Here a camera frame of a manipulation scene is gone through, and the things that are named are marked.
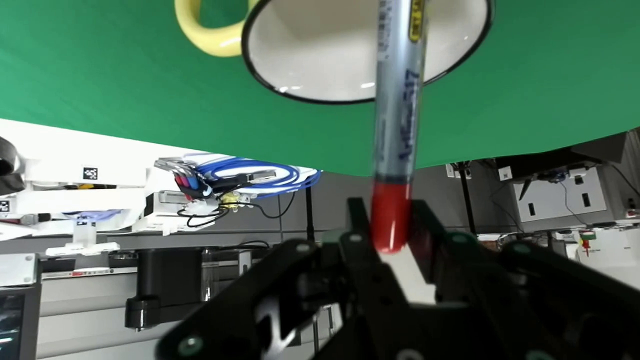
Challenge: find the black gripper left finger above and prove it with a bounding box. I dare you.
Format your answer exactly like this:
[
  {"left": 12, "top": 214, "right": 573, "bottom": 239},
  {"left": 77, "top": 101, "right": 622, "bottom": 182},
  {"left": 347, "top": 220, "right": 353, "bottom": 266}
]
[{"left": 156, "top": 199, "right": 405, "bottom": 360}]

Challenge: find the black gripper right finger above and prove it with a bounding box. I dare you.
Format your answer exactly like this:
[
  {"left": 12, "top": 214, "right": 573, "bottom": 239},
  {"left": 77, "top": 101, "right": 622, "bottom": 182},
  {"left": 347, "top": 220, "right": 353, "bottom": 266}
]
[{"left": 410, "top": 200, "right": 640, "bottom": 360}]

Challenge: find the yellow ceramic mug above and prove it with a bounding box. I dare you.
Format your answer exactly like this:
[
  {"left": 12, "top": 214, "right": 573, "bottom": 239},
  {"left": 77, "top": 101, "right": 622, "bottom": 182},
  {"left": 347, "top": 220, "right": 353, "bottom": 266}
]
[{"left": 174, "top": 0, "right": 497, "bottom": 105}]

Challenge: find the red capped marker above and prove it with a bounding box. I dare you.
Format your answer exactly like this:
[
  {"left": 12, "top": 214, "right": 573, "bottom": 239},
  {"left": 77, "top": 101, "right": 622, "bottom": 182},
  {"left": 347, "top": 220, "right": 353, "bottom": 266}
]
[{"left": 370, "top": 0, "right": 428, "bottom": 252}]

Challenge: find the green table cloth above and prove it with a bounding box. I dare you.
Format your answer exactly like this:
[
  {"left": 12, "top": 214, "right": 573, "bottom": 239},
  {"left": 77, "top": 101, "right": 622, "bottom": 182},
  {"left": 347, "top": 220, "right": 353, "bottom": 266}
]
[{"left": 0, "top": 0, "right": 640, "bottom": 177}]

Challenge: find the blue white cable pile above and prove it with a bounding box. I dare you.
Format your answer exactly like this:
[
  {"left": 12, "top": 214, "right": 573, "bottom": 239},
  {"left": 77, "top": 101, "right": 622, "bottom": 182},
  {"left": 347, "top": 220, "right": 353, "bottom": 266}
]
[{"left": 153, "top": 154, "right": 322, "bottom": 222}]

